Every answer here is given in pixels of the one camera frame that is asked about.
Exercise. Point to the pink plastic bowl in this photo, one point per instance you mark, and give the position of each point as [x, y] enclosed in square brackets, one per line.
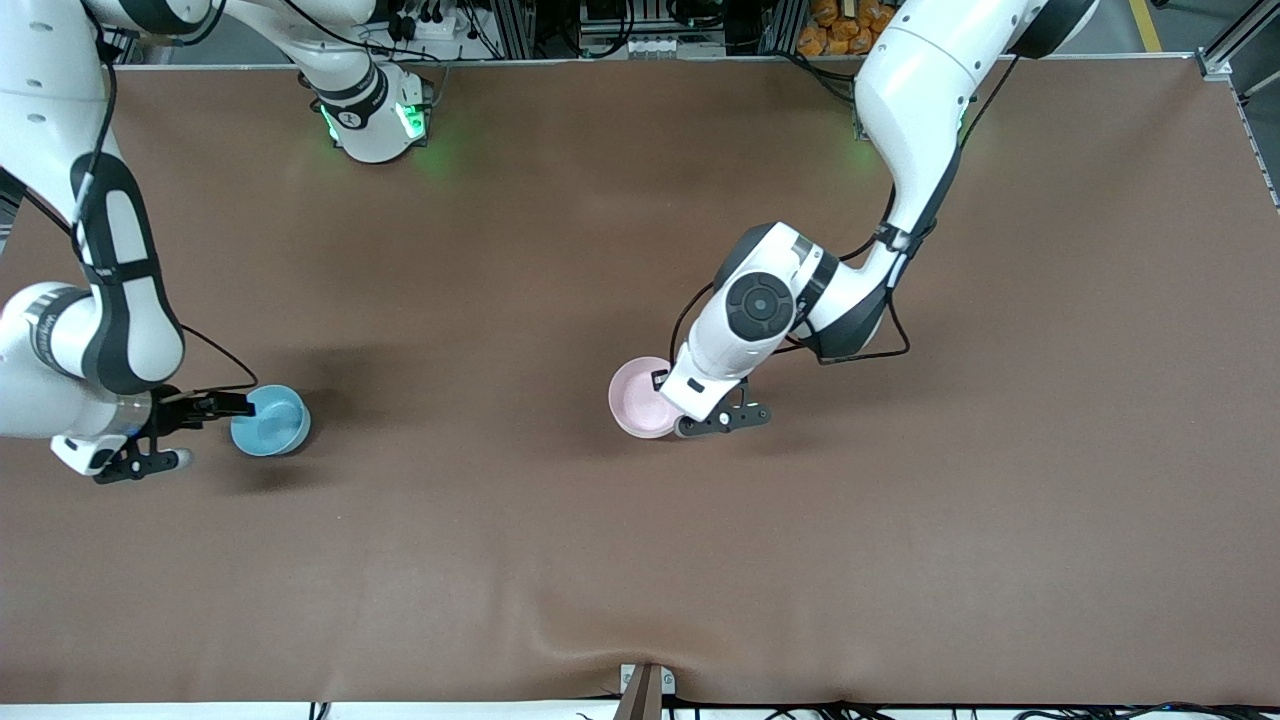
[635, 400]

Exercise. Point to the brown table mat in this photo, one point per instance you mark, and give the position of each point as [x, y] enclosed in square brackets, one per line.
[600, 550]

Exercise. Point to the white power strip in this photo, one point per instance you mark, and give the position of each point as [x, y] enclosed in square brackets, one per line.
[435, 25]

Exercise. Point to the metal bracket stand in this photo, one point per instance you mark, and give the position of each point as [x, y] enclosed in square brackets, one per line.
[645, 692]

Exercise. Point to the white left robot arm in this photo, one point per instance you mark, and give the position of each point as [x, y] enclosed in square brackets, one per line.
[910, 100]

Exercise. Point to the orange snack packages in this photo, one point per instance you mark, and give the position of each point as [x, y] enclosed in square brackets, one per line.
[840, 25]

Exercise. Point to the aluminium frame profile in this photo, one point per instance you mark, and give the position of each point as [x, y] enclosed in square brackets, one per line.
[1235, 40]

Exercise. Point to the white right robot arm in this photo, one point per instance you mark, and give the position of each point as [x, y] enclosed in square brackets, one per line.
[50, 60]

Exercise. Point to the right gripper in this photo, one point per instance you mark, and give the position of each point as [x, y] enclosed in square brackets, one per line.
[168, 414]

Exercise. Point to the blue plastic bowl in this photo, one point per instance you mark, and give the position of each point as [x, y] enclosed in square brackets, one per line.
[275, 425]

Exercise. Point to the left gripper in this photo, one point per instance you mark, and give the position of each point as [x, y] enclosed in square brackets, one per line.
[658, 379]

